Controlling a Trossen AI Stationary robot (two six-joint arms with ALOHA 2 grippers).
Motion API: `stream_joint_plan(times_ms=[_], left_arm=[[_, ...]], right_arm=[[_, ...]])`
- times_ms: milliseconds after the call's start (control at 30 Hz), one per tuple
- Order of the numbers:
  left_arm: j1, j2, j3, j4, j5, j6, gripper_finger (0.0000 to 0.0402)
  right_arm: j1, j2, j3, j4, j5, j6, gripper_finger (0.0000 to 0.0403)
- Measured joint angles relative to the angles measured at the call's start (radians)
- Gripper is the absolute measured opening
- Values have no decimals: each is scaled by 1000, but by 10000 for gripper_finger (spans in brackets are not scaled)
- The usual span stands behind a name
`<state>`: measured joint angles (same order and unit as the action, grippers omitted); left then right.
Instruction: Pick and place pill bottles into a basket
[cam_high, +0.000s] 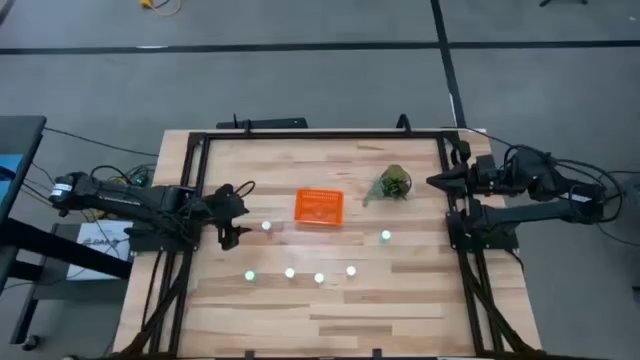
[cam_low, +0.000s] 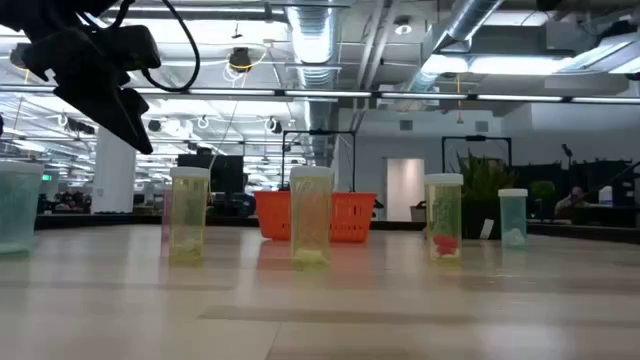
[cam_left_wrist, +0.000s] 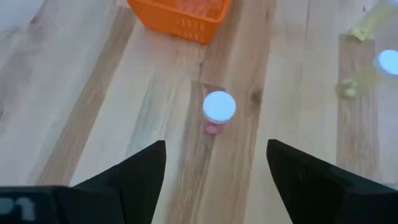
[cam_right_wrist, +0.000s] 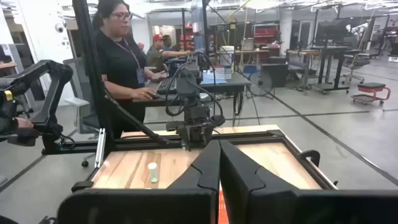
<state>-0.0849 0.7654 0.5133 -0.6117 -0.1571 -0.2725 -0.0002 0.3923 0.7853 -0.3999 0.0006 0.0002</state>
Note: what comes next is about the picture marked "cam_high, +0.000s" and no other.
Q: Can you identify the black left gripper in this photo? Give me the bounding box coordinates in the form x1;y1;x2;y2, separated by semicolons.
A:
202;183;253;252

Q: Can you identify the black bar device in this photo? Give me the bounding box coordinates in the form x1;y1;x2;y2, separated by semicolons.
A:
215;113;309;131

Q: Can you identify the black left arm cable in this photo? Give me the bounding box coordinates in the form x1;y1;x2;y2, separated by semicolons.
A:
43;126;159;158

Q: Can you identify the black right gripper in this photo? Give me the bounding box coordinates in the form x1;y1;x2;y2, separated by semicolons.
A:
426;153;501;194

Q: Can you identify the orange plastic basket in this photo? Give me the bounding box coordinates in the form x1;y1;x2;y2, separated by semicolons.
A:
293;187;346;227

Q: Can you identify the white cardboard box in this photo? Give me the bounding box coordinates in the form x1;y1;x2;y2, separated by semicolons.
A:
66;219;135;282

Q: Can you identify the green potted plant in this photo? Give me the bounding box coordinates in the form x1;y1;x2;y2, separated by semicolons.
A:
362;163;414;208

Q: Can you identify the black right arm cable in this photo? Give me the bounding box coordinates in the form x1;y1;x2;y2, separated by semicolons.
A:
469;127;640;249

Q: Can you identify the black metal table frame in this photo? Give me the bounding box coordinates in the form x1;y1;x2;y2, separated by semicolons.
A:
112;127;547;360

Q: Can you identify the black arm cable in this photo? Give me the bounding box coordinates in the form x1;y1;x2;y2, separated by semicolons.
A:
469;127;640;249
43;126;159;158

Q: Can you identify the dark desk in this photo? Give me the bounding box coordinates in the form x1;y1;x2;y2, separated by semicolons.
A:
0;115;134;346

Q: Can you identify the yellow cable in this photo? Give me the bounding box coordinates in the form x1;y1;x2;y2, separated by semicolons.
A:
138;0;182;17

